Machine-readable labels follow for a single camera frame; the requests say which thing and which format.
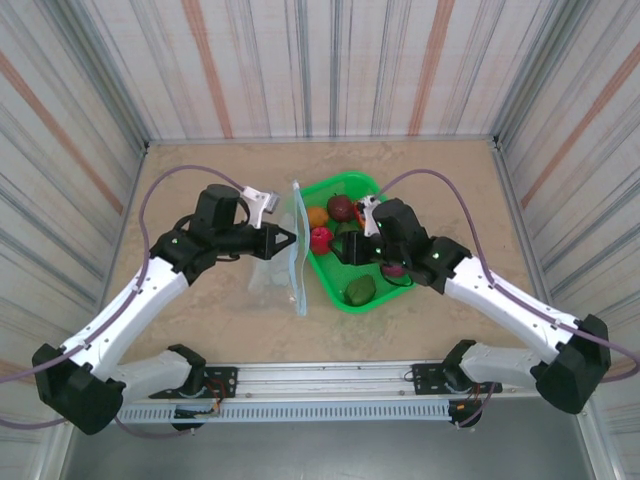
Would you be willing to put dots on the clear blue-zipper zip-top bag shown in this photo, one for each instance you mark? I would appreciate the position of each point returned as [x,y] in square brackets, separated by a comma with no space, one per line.
[285,260]

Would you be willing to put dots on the small green vegetable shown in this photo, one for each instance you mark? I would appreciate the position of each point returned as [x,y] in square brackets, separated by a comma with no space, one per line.
[344,229]

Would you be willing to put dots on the bright red round fruit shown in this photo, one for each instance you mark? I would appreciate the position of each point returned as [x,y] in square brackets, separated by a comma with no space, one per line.
[321,241]

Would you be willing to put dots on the dark green avocado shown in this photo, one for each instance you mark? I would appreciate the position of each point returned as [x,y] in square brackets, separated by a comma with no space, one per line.
[361,291]

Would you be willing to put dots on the red chili pepper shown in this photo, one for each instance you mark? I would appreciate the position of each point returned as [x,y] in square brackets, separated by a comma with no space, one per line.
[358,212]

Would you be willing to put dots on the dark red apple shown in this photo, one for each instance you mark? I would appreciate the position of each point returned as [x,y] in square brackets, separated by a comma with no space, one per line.
[340,207]

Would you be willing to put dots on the orange fruit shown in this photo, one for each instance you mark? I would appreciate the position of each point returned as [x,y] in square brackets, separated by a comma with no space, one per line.
[317,216]

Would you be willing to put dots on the purple onion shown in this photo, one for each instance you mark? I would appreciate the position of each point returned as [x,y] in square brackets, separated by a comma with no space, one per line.
[391,271]

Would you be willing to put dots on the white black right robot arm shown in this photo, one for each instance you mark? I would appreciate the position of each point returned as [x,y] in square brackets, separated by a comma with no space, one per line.
[515,310]

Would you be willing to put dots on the green plastic mesh basket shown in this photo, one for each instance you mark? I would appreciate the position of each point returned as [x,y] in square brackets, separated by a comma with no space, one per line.
[345,280]

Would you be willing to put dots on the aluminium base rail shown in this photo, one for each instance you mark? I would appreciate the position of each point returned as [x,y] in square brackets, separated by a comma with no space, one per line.
[325,382]

